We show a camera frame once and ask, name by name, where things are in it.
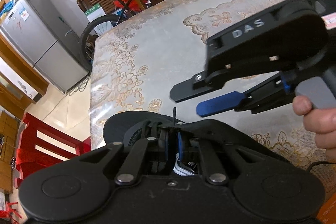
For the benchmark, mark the white green carton box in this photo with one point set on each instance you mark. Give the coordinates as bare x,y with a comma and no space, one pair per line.
94,12

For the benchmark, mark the red wooden chair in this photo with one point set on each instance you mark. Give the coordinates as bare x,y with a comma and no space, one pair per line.
34,153

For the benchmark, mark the silver refrigerator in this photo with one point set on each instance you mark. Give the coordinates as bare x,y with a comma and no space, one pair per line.
40,34

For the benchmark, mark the black bicycle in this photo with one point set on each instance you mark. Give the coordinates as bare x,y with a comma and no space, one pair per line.
124,10

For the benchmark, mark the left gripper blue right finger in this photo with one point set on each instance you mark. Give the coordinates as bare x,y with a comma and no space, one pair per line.
184,145

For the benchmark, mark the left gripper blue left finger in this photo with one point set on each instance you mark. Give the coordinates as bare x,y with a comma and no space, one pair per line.
163,143

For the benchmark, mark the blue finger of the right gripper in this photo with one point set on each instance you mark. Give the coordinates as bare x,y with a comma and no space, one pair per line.
220,104
188,89

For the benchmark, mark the black shoelace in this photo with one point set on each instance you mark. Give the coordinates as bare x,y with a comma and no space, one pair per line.
174,116

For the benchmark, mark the person right hand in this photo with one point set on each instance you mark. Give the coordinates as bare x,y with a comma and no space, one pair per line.
320,121

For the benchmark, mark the orange printed bag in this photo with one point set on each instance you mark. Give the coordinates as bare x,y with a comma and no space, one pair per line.
327,213

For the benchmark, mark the black sneaker with white swoosh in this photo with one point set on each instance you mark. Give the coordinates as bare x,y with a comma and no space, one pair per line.
130,126

